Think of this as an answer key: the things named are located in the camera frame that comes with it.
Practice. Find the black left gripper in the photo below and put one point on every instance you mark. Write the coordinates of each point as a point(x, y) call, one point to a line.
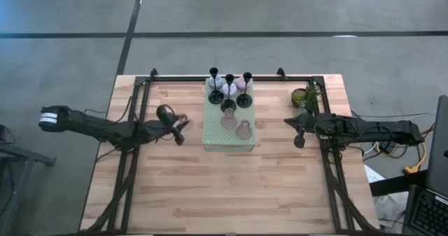
point(164, 112)

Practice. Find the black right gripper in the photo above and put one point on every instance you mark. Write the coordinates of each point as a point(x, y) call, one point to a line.
point(308, 129)

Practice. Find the black metal taper candlestick holder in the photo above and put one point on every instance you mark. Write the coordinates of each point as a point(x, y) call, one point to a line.
point(216, 97)
point(244, 100)
point(228, 105)

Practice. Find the purple floral ceramic candle holder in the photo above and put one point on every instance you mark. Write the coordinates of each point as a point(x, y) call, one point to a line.
point(232, 89)

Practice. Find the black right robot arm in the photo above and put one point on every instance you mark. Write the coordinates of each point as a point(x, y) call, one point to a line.
point(367, 129)

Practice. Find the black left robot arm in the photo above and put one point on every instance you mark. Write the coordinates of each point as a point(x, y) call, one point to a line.
point(98, 127)

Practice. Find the potted green succulent plant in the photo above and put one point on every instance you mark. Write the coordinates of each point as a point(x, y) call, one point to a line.
point(302, 96)

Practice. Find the green perforated metal shelf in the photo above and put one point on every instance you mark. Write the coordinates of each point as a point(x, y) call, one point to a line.
point(217, 138)

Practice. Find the black power adapter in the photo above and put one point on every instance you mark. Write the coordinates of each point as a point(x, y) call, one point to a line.
point(386, 147)

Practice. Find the white plastic bag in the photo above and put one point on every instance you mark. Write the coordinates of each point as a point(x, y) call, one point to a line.
point(388, 208)

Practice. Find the grey laptop computer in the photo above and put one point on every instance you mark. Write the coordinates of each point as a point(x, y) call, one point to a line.
point(437, 152)

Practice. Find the black metal stand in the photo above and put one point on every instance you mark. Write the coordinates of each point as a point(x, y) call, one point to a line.
point(21, 155)

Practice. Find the black metal table frame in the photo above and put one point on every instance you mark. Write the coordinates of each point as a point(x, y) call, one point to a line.
point(124, 180)

